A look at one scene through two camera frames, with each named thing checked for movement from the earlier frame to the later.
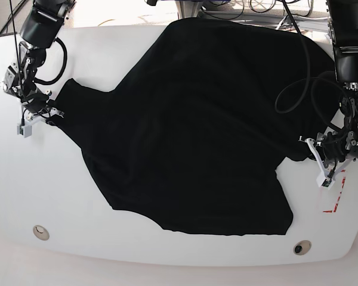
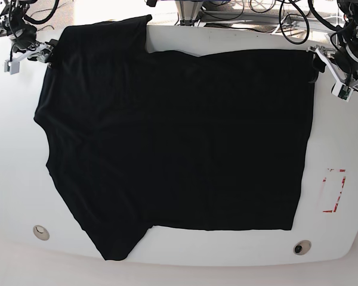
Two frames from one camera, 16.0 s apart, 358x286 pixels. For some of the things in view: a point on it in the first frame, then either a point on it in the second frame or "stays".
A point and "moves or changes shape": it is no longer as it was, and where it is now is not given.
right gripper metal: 352,142 -> 355,49
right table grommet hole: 302,247 stays
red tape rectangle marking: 343,170 stays
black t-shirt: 194,137 moves or changes shape
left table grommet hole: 41,232 stays
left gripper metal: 19,78 -> 21,34
